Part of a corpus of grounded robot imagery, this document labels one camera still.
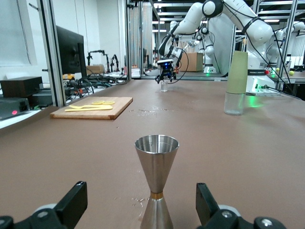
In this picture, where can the lemon slice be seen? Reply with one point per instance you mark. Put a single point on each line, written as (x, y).
(98, 103)
(109, 102)

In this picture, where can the black device with red light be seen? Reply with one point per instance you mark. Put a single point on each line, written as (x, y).
(12, 107)

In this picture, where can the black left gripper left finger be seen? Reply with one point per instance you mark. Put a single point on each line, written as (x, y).
(71, 205)

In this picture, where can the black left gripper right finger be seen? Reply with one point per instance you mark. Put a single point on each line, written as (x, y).
(206, 207)

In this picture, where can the small clear glass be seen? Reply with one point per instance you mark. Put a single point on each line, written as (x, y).
(156, 167)

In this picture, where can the yellow plastic knife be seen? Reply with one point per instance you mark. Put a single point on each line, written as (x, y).
(90, 109)

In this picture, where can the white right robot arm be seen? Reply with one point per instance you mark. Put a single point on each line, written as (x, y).
(257, 31)

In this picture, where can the black computer monitor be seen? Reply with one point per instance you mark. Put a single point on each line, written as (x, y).
(70, 50)

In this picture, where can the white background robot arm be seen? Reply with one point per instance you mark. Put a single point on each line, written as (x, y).
(297, 26)
(209, 47)

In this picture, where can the wooden cutting board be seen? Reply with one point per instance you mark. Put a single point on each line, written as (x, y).
(95, 113)

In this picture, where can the small clear measuring cup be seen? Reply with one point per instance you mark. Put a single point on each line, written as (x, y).
(164, 87)

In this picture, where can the aluminium frame post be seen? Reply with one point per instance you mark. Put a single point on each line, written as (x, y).
(53, 59)

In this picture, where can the dark brown box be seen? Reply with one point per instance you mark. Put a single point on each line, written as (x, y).
(21, 86)

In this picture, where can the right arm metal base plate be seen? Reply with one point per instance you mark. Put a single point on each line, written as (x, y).
(262, 93)

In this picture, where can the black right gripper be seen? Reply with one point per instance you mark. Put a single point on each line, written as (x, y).
(166, 69)

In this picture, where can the large cardboard box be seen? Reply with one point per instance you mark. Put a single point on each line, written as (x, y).
(193, 62)

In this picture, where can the yellow plastic fork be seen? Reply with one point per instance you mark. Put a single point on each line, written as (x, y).
(81, 107)

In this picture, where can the green sleeved glass bottle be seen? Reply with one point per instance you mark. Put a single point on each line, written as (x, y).
(236, 78)

